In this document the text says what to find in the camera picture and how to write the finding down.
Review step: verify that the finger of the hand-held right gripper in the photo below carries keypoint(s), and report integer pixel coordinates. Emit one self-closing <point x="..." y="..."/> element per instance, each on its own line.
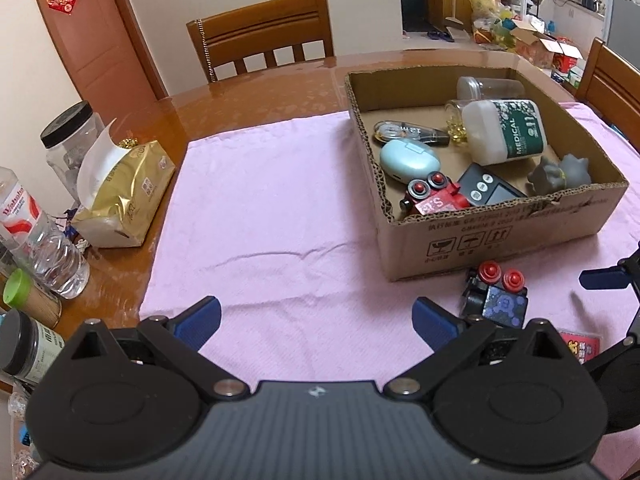
<point x="602" y="278"/>

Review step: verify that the green-lidded toothpick container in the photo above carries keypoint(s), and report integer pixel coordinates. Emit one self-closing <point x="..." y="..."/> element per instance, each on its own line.
<point x="20" y="285"/>

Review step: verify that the gold tissue pack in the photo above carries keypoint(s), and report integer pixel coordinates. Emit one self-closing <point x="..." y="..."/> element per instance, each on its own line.
<point x="125" y="185"/>

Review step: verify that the white medical bottle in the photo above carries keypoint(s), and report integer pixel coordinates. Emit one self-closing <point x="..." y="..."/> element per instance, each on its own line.
<point x="482" y="132"/>

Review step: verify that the black digital timer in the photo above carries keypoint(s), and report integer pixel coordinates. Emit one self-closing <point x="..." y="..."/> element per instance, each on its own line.
<point x="482" y="187"/>

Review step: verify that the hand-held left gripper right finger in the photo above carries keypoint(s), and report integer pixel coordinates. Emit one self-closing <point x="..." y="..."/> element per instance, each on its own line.
<point x="435" y="322"/>

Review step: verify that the correction tape dispenser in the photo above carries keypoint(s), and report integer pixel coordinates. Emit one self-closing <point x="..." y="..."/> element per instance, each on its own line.
<point x="400" y="132"/>

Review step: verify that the light blue earbud case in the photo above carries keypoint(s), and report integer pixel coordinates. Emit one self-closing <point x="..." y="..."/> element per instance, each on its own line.
<point x="407" y="160"/>

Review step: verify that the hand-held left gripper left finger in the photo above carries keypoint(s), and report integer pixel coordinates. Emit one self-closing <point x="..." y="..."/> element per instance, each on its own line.
<point x="200" y="317"/>

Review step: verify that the cardboard box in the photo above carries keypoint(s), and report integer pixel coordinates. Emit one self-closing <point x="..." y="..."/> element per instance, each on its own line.
<point x="500" y="240"/>

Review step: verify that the gold ornament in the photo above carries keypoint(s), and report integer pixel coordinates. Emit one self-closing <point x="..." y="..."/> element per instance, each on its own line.
<point x="129" y="142"/>

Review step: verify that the yellow plastic bag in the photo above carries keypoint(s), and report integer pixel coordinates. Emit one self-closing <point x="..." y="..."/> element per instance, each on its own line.
<point x="482" y="2"/>

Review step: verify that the grey appliance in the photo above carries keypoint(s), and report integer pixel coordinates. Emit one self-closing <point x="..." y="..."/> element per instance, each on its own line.
<point x="625" y="25"/>

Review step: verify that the pink cloth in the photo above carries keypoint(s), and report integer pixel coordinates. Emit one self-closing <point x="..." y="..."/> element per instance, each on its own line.
<point x="275" y="235"/>

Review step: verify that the small jar of gold beads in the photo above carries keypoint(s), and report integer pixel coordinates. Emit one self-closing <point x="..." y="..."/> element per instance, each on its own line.
<point x="454" y="120"/>

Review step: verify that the black-lidded clear plastic jar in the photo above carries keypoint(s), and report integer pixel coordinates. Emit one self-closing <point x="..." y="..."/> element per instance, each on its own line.
<point x="70" y="145"/>

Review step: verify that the open cardboard carton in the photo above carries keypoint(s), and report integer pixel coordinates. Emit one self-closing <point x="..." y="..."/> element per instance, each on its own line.
<point x="542" y="45"/>

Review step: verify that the grey rubber toy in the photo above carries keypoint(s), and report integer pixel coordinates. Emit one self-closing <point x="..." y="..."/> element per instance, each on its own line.
<point x="570" y="175"/>

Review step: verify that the dark-lidded glass jar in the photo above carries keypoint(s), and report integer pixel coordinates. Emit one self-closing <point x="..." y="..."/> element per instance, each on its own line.
<point x="30" y="355"/>

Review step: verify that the dark slippers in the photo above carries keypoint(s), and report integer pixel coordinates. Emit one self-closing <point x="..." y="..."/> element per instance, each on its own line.
<point x="440" y="35"/>

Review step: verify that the black toy robot red knobs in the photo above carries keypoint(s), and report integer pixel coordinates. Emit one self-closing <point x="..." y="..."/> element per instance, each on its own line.
<point x="502" y="305"/>

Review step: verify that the red gift box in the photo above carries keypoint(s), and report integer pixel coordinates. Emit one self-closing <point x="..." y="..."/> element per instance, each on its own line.
<point x="567" y="62"/>

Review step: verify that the brown wooden door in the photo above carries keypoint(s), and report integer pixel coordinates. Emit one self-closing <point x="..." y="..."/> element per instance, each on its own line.
<point x="100" y="45"/>

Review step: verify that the clear water bottle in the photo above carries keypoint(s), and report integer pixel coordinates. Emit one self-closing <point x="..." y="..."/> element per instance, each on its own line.
<point x="45" y="245"/>

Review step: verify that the wooden chair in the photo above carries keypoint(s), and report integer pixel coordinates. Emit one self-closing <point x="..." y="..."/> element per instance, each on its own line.
<point x="265" y="20"/>
<point x="612" y="80"/>

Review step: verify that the red small packet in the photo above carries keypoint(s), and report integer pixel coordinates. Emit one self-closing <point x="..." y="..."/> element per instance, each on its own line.
<point x="582" y="347"/>

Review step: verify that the wooden chair back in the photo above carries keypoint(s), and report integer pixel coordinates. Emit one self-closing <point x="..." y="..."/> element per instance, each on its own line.
<point x="265" y="20"/>

